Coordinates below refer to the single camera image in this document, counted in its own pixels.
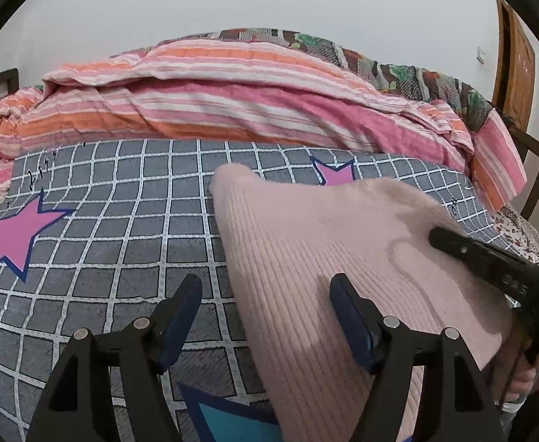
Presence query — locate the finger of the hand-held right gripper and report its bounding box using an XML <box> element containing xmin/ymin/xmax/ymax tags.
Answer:
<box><xmin>428</xmin><ymin>227</ymin><xmax>539</xmax><ymax>298</ymax></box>

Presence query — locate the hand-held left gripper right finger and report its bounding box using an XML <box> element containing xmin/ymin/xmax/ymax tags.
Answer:
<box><xmin>329</xmin><ymin>273</ymin><xmax>505</xmax><ymax>442</ymax></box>

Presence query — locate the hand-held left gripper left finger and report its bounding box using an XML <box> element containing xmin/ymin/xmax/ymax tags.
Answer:
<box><xmin>25</xmin><ymin>274</ymin><xmax>203</xmax><ymax>442</ymax></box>

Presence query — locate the pink ribbed knit sweater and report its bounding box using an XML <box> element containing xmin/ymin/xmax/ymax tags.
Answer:
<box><xmin>209</xmin><ymin>163</ymin><xmax>514</xmax><ymax>442</ymax></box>

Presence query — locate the person's right hand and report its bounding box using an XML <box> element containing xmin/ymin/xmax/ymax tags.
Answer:
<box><xmin>493</xmin><ymin>338</ymin><xmax>539</xmax><ymax>408</ymax></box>

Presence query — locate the grey checked bed sheet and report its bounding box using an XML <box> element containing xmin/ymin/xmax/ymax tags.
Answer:
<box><xmin>0</xmin><ymin>138</ymin><xmax>496</xmax><ymax>442</ymax></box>

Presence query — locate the dark wooden footboard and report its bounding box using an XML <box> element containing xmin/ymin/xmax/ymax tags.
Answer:
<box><xmin>495</xmin><ymin>108</ymin><xmax>539</xmax><ymax>222</ymax></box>

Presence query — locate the brown wooden door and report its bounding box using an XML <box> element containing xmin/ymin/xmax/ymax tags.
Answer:
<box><xmin>490</xmin><ymin>0</ymin><xmax>537</xmax><ymax>132</ymax></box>

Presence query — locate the multicolour floral patterned blanket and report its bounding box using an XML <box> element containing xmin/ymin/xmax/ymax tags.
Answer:
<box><xmin>205</xmin><ymin>29</ymin><xmax>493</xmax><ymax>130</ymax></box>

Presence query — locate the pink orange striped quilt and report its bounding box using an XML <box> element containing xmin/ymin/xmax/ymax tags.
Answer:
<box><xmin>0</xmin><ymin>37</ymin><xmax>528</xmax><ymax>213</ymax></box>

